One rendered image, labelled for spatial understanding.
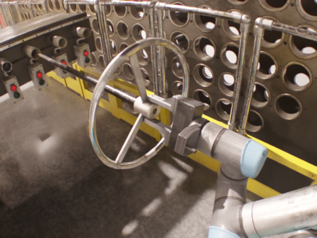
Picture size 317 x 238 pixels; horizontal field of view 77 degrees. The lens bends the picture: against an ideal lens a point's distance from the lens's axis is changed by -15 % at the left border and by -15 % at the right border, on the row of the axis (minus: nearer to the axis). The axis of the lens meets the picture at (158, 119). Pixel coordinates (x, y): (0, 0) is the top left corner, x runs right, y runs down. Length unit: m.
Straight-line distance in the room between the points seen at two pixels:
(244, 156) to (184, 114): 0.17
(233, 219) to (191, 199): 0.98
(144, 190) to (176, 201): 0.22
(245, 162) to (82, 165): 1.41
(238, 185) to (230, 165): 0.06
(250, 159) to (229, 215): 0.12
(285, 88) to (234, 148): 1.52
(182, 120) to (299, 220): 0.33
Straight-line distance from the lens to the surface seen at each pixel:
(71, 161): 1.80
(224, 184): 0.55
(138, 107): 0.63
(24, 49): 1.43
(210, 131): 0.51
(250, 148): 0.49
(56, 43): 1.39
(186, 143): 0.47
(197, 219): 1.38
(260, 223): 0.46
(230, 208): 0.50
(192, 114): 0.53
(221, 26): 2.01
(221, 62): 2.12
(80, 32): 1.47
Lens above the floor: 1.23
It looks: 38 degrees down
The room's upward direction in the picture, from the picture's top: 4 degrees counter-clockwise
